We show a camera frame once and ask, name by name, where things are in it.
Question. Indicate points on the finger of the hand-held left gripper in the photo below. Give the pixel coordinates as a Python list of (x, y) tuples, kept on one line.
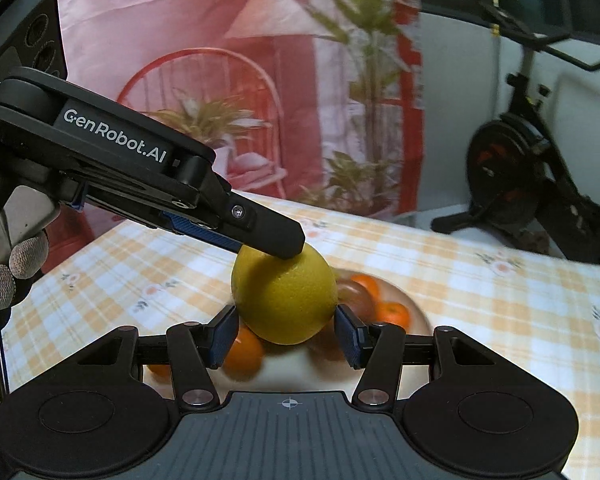
[(265, 230), (195, 227)]

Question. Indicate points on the person's left hand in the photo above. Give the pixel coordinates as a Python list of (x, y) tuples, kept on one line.
[(27, 257)]

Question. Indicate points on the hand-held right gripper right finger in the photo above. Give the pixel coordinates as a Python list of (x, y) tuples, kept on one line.
[(347, 336)]

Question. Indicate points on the cream round plate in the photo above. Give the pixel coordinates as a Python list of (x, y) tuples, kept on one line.
[(411, 332)]

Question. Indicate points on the red apple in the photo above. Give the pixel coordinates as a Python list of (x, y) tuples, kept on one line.
[(352, 294)]

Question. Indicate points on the black exercise bike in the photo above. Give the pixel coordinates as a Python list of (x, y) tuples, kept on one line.
[(500, 155)]

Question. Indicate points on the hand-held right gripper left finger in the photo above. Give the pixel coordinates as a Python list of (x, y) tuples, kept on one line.
[(225, 336)]

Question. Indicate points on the printed pink backdrop cloth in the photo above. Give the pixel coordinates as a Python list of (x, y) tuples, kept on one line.
[(180, 10)]

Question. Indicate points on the yellow lemon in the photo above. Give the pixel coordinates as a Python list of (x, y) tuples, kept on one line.
[(285, 300)]

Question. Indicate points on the checked floral tablecloth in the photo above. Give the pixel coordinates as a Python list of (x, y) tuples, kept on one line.
[(480, 300)]

